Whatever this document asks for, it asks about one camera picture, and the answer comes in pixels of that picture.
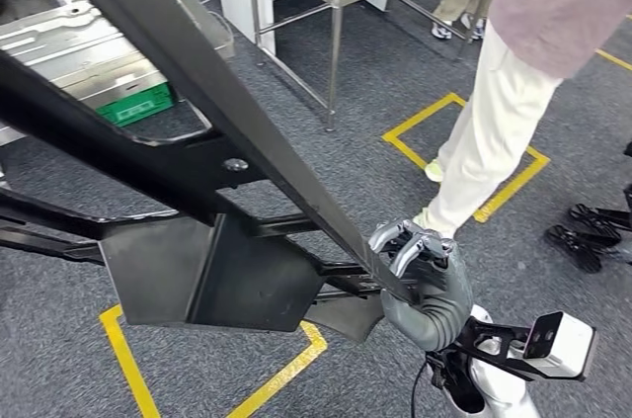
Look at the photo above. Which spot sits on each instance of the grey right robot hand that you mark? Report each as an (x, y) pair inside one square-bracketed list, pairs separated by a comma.
[(440, 310)]

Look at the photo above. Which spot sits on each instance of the green plastic crate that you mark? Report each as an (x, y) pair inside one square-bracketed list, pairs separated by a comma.
[(138, 107)]

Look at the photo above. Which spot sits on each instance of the large stamped metal panel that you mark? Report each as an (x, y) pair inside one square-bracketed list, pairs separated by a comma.
[(74, 51)]

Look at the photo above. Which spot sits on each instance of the black plastic panel part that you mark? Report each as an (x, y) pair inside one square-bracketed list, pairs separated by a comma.
[(222, 271)]

